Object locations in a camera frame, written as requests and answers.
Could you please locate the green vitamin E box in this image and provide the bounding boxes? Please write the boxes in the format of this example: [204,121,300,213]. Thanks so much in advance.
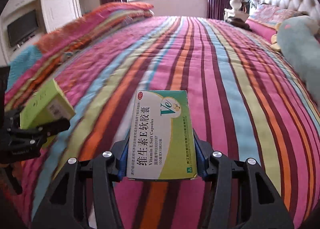
[126,90,197,181]

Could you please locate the pale green box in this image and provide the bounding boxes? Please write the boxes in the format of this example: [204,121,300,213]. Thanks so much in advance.
[20,79,75,130]

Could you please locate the black television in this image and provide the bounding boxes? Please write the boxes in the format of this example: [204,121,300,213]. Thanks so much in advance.
[7,10,39,47]

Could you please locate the light blue long plush pillow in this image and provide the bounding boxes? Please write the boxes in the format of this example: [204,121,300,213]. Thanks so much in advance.
[277,15,319,106]

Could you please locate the folded colourful quilt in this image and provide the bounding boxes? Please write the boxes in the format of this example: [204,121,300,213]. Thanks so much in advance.
[5,2,154,104]

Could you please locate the striped colourful bedspread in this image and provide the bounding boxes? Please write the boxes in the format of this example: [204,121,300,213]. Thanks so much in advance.
[5,16,319,227]

